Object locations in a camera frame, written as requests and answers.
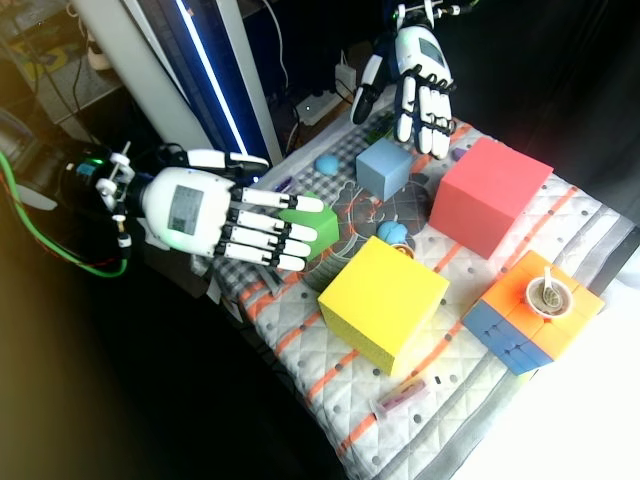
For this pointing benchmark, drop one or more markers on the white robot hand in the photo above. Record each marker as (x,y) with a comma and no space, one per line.
(185,205)
(417,55)

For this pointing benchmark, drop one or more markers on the white plug adapter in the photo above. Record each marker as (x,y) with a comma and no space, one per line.
(345,75)

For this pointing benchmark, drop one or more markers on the green toy piece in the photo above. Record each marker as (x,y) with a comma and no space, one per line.
(381,129)

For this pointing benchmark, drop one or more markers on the purple pen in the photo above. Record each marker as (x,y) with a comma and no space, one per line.
(284,183)

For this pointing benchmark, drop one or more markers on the small purple toy piece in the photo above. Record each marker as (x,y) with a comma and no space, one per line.
(458,153)

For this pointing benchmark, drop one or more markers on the white power strip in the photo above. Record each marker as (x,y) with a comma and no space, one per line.
(317,106)

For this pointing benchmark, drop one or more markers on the blue foam cube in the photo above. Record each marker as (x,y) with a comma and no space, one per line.
(382,167)

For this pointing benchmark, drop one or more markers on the white pillar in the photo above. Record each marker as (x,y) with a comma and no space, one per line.
(145,75)

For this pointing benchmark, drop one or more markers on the dark panel with blue light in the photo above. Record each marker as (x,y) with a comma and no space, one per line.
(225,75)

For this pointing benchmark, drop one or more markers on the small blue ball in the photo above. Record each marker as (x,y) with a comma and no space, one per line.
(327,164)

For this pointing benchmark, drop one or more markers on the green foam block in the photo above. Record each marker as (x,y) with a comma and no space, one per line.
(327,227)

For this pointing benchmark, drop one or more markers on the white fan blade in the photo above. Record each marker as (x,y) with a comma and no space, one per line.
(36,196)

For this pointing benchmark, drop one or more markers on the red foam cube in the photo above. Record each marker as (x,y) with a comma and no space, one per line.
(485,195)

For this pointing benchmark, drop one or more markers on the blue lumpy toy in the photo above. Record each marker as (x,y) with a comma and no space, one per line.
(391,231)

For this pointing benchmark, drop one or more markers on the small yellow cup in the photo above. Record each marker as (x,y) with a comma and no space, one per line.
(405,251)

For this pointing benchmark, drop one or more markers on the yellow foam cube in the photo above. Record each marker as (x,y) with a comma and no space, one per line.
(382,305)

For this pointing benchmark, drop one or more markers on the small white spoon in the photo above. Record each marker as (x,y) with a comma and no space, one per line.
(548,287)

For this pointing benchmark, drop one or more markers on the small toy bowl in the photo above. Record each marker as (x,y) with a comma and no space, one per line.
(536,300)

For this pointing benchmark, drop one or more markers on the clear toy syringe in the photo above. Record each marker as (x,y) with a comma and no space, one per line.
(400,395)

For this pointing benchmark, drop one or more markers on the large colourful puzzle cube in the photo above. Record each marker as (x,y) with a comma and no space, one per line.
(520,330)

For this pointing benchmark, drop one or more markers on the grey quilt with bear print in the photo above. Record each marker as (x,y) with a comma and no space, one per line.
(450,430)

